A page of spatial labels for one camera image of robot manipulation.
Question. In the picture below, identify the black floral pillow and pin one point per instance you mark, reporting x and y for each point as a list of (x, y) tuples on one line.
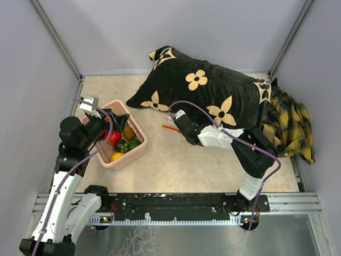
[(178, 81)]

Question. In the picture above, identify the clear zip bag red zipper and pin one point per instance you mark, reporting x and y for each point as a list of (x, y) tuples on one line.
[(169, 124)]

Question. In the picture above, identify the green toy lime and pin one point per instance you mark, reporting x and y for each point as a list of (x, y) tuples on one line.
[(133, 144)]

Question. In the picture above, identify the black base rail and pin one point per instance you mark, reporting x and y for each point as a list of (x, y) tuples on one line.
[(191, 207)]

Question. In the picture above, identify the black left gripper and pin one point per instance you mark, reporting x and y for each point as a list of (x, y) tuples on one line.
[(120, 120)]

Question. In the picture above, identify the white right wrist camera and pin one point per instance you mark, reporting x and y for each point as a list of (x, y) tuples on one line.
[(175, 116)]

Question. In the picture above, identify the brown toy kiwi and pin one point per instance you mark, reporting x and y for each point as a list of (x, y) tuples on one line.
[(129, 133)]

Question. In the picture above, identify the green toy grapes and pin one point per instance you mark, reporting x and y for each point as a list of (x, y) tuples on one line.
[(124, 148)]

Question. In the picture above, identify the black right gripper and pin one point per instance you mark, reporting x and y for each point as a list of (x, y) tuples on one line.
[(183, 133)]

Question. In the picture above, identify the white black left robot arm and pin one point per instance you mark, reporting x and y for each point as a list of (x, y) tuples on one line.
[(62, 222)]

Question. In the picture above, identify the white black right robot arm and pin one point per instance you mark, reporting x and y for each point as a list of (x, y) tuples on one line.
[(254, 151)]

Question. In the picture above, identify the pink plastic basket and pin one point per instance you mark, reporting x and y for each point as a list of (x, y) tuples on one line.
[(106, 150)]

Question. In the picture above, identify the aluminium frame rail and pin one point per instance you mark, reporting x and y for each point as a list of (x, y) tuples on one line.
[(279, 203)]

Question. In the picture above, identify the red toy pepper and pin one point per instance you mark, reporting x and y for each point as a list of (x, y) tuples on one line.
[(113, 137)]

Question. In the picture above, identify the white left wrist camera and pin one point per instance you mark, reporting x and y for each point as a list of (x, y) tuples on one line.
[(89, 105)]

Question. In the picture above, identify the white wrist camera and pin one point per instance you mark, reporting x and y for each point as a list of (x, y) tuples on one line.
[(175, 116), (89, 105)]

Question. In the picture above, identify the yellow toy lemon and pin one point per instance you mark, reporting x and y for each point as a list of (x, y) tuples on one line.
[(116, 156)]

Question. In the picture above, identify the yellow plaid shirt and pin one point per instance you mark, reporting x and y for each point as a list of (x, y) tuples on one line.
[(287, 125)]

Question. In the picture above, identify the dark purple toy fruit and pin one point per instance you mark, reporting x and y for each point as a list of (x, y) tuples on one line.
[(118, 144)]

